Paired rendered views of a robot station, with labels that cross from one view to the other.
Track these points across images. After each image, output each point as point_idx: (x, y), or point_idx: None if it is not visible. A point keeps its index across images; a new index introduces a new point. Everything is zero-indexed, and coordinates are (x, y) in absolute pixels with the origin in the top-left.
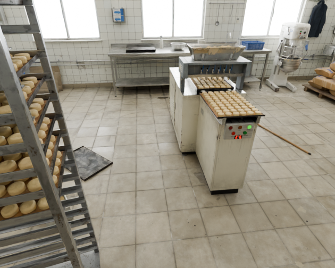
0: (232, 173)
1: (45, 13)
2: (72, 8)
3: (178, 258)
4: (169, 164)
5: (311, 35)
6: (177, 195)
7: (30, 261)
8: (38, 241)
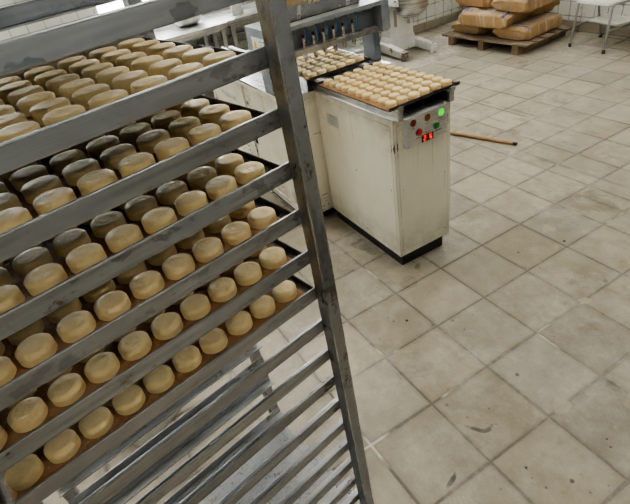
0: (428, 210)
1: None
2: None
3: (413, 376)
4: (296, 248)
5: None
6: (348, 290)
7: (178, 491)
8: (187, 441)
